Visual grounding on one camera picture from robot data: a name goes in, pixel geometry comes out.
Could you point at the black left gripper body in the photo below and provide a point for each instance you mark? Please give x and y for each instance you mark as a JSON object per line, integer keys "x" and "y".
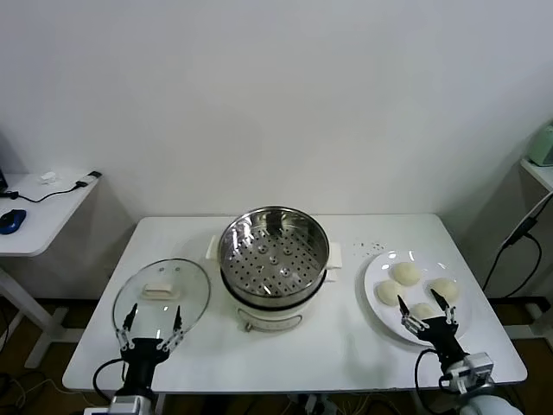
{"x": 142, "y": 352}

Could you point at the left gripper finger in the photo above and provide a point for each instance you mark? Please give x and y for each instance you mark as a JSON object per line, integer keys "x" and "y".
{"x": 128, "y": 322}
{"x": 176, "y": 322}

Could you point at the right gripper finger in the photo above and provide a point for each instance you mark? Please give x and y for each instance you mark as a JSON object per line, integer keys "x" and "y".
{"x": 405, "y": 312}
{"x": 441, "y": 303}

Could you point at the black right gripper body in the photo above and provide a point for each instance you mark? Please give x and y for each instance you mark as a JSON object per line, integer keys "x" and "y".
{"x": 443, "y": 337}

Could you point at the white steamed baozi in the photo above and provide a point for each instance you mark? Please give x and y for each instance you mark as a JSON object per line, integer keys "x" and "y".
{"x": 386, "y": 293}
{"x": 424, "y": 309}
{"x": 449, "y": 289}
{"x": 406, "y": 273}

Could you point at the perforated steel steamer basket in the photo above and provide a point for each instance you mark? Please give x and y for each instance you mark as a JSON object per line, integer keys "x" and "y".
{"x": 229, "y": 259}

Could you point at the white round plate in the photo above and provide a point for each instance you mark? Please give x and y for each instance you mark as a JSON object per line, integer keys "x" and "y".
{"x": 380, "y": 320}

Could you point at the cream electric cooking pot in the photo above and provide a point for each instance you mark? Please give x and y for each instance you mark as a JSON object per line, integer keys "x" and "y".
{"x": 268, "y": 320}

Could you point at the white power strip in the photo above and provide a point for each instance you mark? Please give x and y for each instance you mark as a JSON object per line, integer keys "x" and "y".
{"x": 322, "y": 404}

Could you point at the white side desk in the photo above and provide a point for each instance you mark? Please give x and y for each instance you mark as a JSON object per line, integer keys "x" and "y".
{"x": 47, "y": 216}

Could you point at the small dark adapter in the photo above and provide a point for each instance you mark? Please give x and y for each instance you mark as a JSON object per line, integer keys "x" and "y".
{"x": 94, "y": 174}

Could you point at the blue computer mouse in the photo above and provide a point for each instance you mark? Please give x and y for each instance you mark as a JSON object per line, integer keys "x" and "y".
{"x": 12, "y": 220}

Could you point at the small crumpled white object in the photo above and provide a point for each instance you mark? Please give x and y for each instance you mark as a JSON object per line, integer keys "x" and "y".
{"x": 49, "y": 177}

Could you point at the pale green appliance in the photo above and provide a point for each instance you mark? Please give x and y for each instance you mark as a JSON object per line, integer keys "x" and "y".
{"x": 542, "y": 147}

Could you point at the dark laptop edge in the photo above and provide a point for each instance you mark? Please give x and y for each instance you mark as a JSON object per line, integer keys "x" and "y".
{"x": 2, "y": 179}

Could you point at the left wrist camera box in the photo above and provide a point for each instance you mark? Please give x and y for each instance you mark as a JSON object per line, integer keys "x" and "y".
{"x": 127, "y": 405}

